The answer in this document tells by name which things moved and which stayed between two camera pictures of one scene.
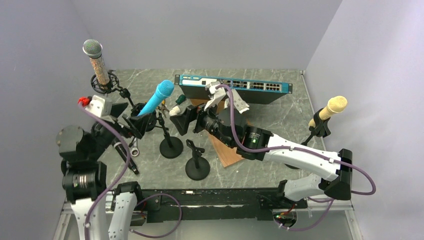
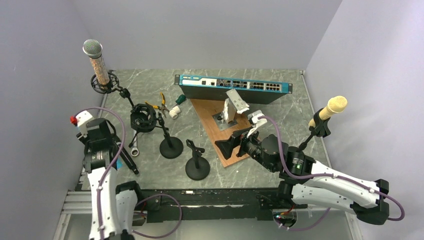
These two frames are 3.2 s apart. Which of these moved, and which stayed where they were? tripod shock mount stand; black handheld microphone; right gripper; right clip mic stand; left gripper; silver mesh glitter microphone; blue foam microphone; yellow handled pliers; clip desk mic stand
Moved: blue foam microphone; right gripper; left gripper
Stayed: clip desk mic stand; right clip mic stand; tripod shock mount stand; black handheld microphone; silver mesh glitter microphone; yellow handled pliers
